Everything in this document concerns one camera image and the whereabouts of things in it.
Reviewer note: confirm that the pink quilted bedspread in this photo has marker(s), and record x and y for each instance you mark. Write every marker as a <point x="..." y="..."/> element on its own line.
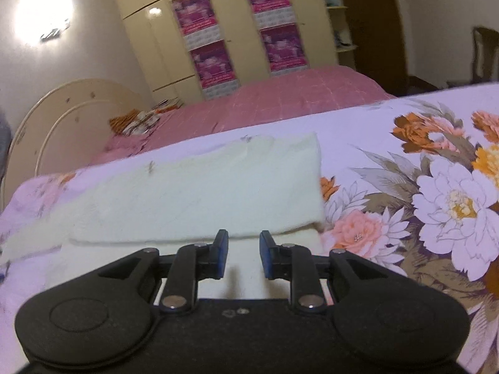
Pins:
<point x="273" y="97"/>

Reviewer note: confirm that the cream wardrobe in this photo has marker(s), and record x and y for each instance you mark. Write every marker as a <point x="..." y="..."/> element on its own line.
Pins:
<point x="156" y="46"/>

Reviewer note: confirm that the cream corner shelf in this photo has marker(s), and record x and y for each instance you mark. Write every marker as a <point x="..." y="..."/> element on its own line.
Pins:
<point x="341" y="31"/>

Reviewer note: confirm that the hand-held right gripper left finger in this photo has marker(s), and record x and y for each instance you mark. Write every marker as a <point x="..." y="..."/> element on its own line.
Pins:
<point x="220" y="255"/>

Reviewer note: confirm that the floral printed bed sheet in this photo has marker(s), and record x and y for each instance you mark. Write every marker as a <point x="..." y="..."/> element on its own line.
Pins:
<point x="390" y="202"/>

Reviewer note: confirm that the dark brown wooden door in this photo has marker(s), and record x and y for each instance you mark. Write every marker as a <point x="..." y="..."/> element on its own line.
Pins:
<point x="370" y="27"/>

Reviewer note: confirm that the cream knitted garment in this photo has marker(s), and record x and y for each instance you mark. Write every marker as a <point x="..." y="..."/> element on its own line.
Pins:
<point x="214" y="187"/>

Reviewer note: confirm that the stack of magazines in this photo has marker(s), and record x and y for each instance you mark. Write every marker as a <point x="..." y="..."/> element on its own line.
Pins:
<point x="167" y="104"/>

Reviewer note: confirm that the dark wooden chair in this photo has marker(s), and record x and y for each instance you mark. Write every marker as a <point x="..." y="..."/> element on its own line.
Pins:
<point x="483" y="54"/>

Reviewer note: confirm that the cream rounded headboard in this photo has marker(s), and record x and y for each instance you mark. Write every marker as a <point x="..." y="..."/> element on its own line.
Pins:
<point x="58" y="120"/>

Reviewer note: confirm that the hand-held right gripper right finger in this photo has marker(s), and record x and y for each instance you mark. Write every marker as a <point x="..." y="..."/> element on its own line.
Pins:
<point x="267" y="259"/>

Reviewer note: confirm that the bright wall lamp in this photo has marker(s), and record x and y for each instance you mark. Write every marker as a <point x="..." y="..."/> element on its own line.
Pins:
<point x="45" y="11"/>

